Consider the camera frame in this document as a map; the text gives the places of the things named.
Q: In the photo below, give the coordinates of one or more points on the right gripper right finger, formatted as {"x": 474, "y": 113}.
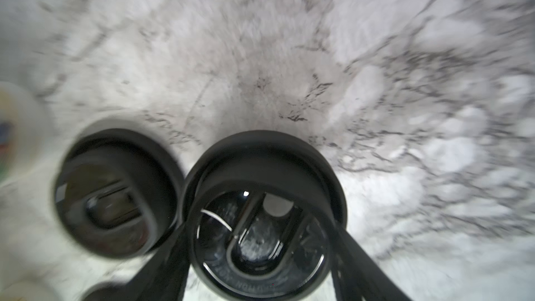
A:
{"x": 355, "y": 275}

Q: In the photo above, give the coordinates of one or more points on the black cup lid back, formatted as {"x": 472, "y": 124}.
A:
{"x": 119, "y": 193}

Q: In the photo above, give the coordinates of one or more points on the cream paper cup front right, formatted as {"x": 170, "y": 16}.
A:
{"x": 26, "y": 132}

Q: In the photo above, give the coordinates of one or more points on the black cup lid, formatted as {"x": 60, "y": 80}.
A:
{"x": 119, "y": 193}
{"x": 110, "y": 291}
{"x": 258, "y": 208}

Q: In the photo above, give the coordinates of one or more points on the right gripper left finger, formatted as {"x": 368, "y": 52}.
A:
{"x": 165, "y": 276}

